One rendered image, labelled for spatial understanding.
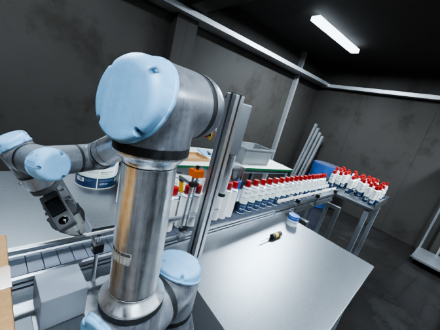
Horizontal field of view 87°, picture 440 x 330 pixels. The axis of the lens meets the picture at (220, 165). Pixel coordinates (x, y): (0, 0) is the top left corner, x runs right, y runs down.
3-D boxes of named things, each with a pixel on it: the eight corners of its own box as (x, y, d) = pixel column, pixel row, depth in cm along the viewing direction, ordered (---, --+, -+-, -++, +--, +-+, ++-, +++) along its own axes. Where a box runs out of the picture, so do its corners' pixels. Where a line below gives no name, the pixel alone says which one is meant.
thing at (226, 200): (220, 214, 128) (230, 180, 123) (226, 219, 125) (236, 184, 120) (213, 215, 125) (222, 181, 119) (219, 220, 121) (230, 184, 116)
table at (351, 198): (311, 236, 332) (335, 176, 309) (357, 263, 292) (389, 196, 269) (286, 249, 281) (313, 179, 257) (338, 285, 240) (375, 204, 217)
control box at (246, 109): (229, 146, 103) (241, 103, 98) (238, 156, 87) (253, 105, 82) (207, 141, 101) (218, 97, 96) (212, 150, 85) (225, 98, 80)
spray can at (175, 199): (167, 225, 105) (177, 183, 100) (173, 232, 101) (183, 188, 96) (157, 227, 101) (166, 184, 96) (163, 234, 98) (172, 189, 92)
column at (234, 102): (194, 251, 100) (236, 93, 83) (200, 258, 97) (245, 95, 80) (186, 254, 97) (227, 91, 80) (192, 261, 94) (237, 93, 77)
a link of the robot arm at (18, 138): (-3, 146, 51) (-19, 141, 55) (27, 184, 57) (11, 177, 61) (33, 130, 56) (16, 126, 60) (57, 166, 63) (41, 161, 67)
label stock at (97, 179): (88, 192, 115) (91, 164, 111) (67, 177, 124) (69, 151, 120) (123, 185, 132) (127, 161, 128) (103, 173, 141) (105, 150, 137)
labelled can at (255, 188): (246, 207, 146) (256, 177, 141) (253, 211, 142) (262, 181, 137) (241, 209, 142) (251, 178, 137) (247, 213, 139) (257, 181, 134)
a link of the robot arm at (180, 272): (202, 300, 62) (213, 258, 58) (168, 340, 50) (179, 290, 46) (168, 277, 67) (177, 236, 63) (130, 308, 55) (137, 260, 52)
